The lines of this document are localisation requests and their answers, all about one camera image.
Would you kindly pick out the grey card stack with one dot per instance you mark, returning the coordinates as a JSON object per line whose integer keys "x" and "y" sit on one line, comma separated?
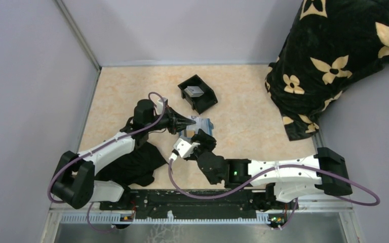
{"x": 194, "y": 91}

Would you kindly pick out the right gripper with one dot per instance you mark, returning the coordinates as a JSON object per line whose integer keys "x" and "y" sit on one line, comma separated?
{"x": 205, "y": 140}

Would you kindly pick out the blue card holder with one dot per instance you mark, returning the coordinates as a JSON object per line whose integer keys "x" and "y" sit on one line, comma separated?
{"x": 209, "y": 133}

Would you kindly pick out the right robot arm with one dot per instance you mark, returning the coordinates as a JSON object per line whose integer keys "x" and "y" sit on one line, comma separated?
{"x": 289, "y": 179}

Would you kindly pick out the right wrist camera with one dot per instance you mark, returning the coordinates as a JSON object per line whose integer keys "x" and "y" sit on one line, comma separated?
{"x": 183, "y": 148}

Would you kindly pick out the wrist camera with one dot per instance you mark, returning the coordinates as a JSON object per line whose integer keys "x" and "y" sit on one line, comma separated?
{"x": 161, "y": 105}
{"x": 183, "y": 148}

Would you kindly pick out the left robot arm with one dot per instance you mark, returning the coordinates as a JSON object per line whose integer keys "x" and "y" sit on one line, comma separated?
{"x": 74, "y": 180}

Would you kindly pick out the aluminium frame rail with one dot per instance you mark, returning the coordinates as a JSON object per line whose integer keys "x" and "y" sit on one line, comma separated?
{"x": 97, "y": 216}

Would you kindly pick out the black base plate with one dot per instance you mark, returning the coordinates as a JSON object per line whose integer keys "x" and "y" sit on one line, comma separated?
{"x": 156, "y": 204}

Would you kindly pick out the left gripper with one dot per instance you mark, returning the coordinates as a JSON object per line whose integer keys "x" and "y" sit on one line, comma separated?
{"x": 176, "y": 122}

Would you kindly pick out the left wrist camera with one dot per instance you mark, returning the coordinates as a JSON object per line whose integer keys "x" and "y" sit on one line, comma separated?
{"x": 161, "y": 105}

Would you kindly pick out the black card tray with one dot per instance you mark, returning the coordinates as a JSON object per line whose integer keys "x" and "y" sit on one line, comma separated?
{"x": 202, "y": 103}

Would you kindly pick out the black floral blanket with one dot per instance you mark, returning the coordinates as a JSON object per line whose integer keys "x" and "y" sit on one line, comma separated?
{"x": 330, "y": 46}

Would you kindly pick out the yellow credit card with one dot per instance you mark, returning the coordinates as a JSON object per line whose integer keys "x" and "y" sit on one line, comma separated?
{"x": 188, "y": 133}

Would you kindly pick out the black cloth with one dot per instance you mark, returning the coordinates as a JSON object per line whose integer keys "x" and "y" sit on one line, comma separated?
{"x": 136, "y": 167}

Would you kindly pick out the white patterned credit card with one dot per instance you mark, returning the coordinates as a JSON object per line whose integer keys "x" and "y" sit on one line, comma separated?
{"x": 200, "y": 123}

